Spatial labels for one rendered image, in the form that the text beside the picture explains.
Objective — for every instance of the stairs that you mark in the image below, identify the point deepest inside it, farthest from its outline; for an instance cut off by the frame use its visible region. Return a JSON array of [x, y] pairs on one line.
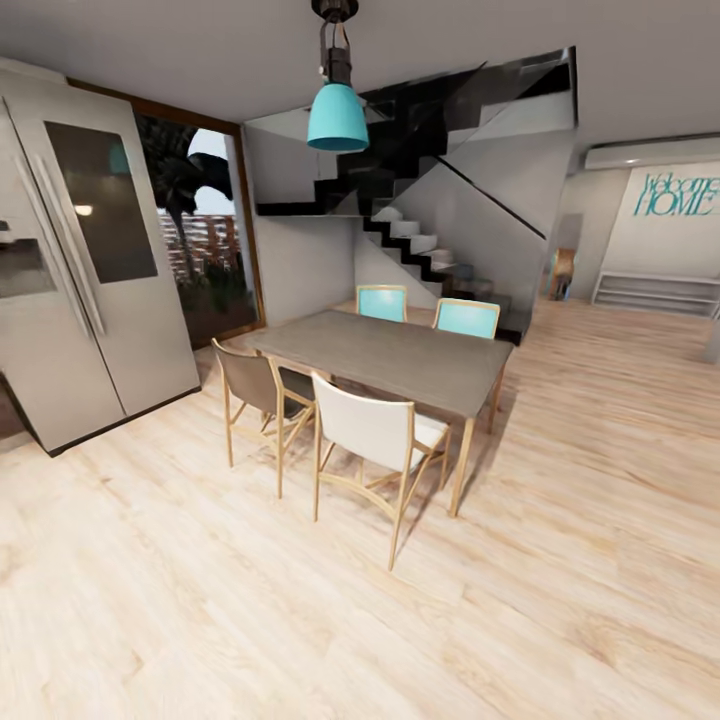
[[445, 231]]

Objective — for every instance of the fixed window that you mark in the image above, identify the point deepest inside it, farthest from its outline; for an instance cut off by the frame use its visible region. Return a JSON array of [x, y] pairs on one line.
[[197, 171]]

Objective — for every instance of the standing mirror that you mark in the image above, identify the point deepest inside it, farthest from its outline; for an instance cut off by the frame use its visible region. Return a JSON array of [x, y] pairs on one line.
[[565, 258]]

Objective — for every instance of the fridge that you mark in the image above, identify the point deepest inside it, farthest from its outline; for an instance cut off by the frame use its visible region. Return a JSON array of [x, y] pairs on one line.
[[92, 334]]

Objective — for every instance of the breakfast table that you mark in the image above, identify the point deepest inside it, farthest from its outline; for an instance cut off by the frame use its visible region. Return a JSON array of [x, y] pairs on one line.
[[452, 371]]

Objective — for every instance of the room light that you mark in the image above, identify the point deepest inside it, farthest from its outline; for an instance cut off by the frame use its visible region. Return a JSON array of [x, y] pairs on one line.
[[337, 121]]

